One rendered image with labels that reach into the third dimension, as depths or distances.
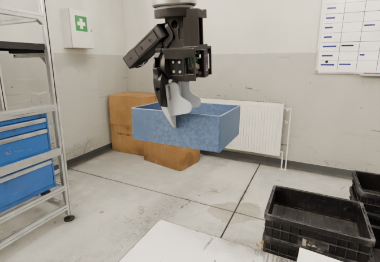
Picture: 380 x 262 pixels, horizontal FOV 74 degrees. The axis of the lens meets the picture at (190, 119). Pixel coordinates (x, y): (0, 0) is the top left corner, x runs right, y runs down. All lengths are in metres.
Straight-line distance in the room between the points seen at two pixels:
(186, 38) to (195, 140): 0.19
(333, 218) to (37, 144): 1.84
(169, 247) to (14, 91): 2.35
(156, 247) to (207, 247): 0.15
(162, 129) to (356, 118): 2.71
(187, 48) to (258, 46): 2.66
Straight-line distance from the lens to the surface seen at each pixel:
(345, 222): 1.48
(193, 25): 0.42
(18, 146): 1.95
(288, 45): 3.01
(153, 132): 0.53
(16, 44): 1.92
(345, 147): 3.15
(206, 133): 0.47
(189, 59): 0.43
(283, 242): 1.25
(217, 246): 0.83
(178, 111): 0.46
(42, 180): 2.10
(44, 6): 2.04
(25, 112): 1.92
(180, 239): 0.85
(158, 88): 0.45
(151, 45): 0.46
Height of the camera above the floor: 1.23
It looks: 13 degrees down
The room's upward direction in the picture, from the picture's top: straight up
